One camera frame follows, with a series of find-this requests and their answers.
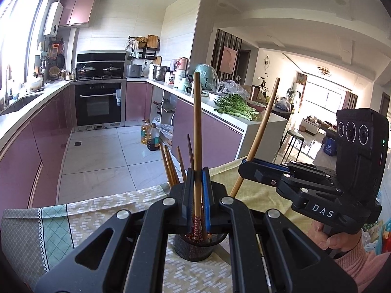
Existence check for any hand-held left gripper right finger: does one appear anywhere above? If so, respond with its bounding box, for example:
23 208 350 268
202 167 358 293

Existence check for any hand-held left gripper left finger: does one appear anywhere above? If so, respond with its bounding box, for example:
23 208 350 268
33 167 196 293

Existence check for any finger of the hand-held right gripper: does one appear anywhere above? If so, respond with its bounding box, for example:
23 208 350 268
241 158 337 178
238 162 345 202

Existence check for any black mesh utensil holder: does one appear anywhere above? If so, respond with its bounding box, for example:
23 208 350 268
174 181 228 261

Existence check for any person's right forearm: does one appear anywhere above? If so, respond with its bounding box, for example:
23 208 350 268
333 238 391 293

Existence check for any person's right hand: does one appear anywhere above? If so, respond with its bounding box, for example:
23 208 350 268
307 220 363 251

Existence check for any yellow-green tablecloth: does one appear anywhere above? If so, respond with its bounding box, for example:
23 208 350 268
211 159 309 220

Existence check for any blue printed bag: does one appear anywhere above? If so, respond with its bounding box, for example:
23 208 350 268
323 137 338 156

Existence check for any round dark stool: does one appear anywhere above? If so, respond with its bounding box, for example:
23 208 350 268
281 130 306 159

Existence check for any pink kitchen peninsula cabinet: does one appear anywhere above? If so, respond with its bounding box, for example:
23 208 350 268
171 96 288 162

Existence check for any white low cabinet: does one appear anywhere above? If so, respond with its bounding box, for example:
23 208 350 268
299 119 324 136

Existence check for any pink bowl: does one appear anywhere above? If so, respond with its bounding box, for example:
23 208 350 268
247 100 267 113

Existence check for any dark filled plastic bag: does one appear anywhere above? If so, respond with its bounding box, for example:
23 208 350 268
275 97 292 112

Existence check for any bunch of green vegetables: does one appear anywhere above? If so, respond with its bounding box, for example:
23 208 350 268
213 94 261 121

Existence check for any dark cooking oil bottle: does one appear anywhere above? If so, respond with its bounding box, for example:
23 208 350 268
147 123 160 151

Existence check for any plastic bag of goods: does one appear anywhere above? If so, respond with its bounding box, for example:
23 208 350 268
156 116 174 142

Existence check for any bright balcony window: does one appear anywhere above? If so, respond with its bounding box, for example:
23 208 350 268
305 81 352 110

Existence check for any yellow cooking oil bottle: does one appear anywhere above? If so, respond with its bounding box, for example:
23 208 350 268
141 119 152 145

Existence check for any crumpled clear plastic bag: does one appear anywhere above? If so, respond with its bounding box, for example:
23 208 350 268
217 80 249 98

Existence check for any beige teal patterned tablecloth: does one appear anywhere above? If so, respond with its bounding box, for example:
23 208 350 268
0 183 236 293

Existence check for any mint green appliance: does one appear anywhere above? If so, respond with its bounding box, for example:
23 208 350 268
195 63 219 91

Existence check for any narrow pink base cabinet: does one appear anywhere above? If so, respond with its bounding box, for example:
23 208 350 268
126 82 153 122

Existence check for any dark slatted wood screen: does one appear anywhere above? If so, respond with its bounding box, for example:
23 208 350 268
211 29 243 83

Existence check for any steel stockpot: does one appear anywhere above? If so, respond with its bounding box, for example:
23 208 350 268
152 65 170 81

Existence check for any black integrated stove oven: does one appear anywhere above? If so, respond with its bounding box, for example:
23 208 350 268
74 50 127 132

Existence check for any dark pot with glass lid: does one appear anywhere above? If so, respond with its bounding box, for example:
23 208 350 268
102 64 122 76
77 64 97 78

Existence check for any long pink base cabinet run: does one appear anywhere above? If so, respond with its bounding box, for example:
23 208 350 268
0 81 75 209

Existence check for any kitchen sink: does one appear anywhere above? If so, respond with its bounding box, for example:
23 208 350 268
0 93 40 116

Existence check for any metal sink faucet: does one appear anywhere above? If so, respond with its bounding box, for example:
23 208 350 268
4 67 11 108

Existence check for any white water heater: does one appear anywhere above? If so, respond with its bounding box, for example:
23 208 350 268
43 1 64 35

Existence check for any kitchen window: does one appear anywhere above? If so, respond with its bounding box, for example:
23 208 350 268
0 0 51 98

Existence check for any pink wall art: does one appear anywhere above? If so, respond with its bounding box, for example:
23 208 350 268
220 46 237 74

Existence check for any black wall rack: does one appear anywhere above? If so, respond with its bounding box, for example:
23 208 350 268
128 35 161 60

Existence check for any pink wall cabinet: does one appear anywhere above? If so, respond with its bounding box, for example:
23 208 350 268
59 0 98 27

